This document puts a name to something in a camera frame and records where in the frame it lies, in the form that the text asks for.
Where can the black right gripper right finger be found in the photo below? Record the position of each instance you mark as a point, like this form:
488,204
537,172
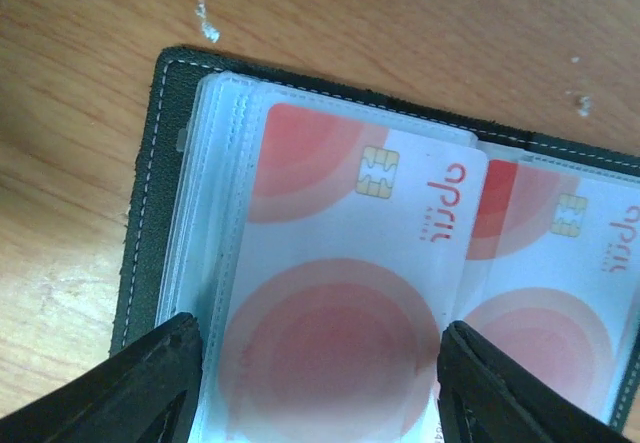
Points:
486,396

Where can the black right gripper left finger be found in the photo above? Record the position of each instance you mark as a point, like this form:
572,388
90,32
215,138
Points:
147,392

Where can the red white card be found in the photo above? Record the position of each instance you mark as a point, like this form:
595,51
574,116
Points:
353,249
552,277

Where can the black card holder wallet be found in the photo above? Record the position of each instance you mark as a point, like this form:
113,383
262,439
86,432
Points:
195,172

